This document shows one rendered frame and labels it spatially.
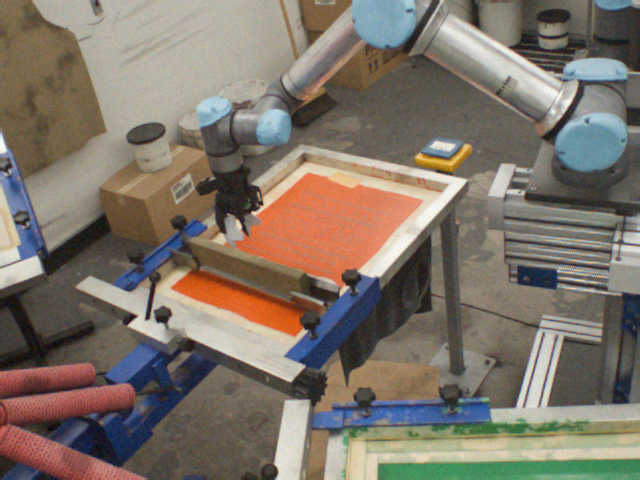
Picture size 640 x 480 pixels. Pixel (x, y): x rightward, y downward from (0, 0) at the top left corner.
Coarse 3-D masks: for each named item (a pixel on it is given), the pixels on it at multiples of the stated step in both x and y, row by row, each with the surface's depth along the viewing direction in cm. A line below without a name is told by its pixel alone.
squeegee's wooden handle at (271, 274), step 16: (192, 240) 189; (208, 240) 188; (208, 256) 187; (224, 256) 183; (240, 256) 180; (256, 256) 179; (240, 272) 182; (256, 272) 178; (272, 272) 174; (288, 272) 172; (304, 272) 171; (272, 288) 178; (288, 288) 174; (304, 288) 172
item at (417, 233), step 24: (288, 168) 228; (360, 168) 222; (384, 168) 217; (408, 168) 215; (264, 192) 221; (456, 192) 201; (432, 216) 193; (408, 240) 186; (168, 264) 196; (384, 264) 180; (144, 288) 187; (192, 312) 176; (240, 336) 167; (264, 336) 166
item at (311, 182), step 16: (304, 176) 227; (320, 176) 225; (288, 192) 221; (320, 192) 218; (336, 192) 217; (352, 192) 215; (272, 208) 215; (192, 272) 195; (176, 288) 191; (192, 288) 190; (208, 288) 189; (224, 288) 188; (240, 288) 187; (208, 304) 184; (224, 304) 183
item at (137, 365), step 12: (144, 348) 161; (156, 348) 160; (132, 360) 158; (144, 360) 158; (156, 360) 159; (168, 360) 162; (108, 372) 156; (120, 372) 156; (132, 372) 155; (144, 372) 157; (132, 384) 155; (144, 384) 158
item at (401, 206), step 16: (368, 192) 214; (384, 192) 213; (384, 208) 206; (400, 208) 205; (416, 208) 204; (384, 224) 200; (400, 224) 199; (368, 240) 195; (384, 240) 194; (352, 256) 190; (368, 256) 189; (320, 272) 187; (336, 272) 186; (240, 304) 182; (256, 304) 181; (272, 304) 180; (288, 304) 179; (256, 320) 176; (272, 320) 175; (288, 320) 174
